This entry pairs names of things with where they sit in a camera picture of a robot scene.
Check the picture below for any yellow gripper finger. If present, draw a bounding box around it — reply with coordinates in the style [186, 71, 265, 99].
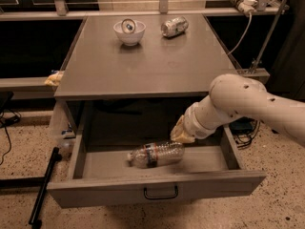
[171, 129, 195, 143]
[173, 115, 185, 132]

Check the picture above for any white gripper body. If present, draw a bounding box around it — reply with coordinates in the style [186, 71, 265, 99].
[183, 102, 215, 139]

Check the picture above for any clear plastic water bottle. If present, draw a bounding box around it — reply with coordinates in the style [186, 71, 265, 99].
[127, 141, 185, 169]

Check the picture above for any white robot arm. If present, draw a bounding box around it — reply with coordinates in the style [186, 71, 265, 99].
[171, 74, 305, 146]

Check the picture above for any open grey drawer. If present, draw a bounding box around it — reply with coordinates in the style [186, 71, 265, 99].
[48, 126, 266, 208]

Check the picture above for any grey metal cabinet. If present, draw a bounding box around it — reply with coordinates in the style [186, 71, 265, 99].
[53, 13, 249, 151]

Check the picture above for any silver can lying down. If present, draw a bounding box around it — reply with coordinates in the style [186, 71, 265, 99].
[161, 16, 189, 38]

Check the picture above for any white ceramic bowl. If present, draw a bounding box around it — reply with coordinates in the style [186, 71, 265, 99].
[113, 20, 146, 46]

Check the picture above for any silver can in bowl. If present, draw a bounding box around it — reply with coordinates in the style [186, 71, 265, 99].
[121, 19, 136, 34]

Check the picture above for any yellow crumpled cloth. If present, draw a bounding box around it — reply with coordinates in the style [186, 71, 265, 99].
[45, 71, 64, 87]

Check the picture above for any black metal stand bar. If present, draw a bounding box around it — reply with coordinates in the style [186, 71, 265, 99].
[29, 147, 62, 229]

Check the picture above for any black cable bundle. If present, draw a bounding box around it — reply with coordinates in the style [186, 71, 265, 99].
[230, 118, 261, 150]

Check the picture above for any black drawer handle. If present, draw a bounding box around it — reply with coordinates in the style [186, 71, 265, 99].
[143, 185, 179, 200]

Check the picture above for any white power cable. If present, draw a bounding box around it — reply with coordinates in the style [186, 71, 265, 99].
[226, 11, 254, 56]

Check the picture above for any grey metal rail frame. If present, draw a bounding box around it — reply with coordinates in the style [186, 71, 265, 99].
[0, 0, 289, 21]

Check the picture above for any black cable on floor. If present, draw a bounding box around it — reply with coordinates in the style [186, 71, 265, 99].
[0, 92, 22, 166]

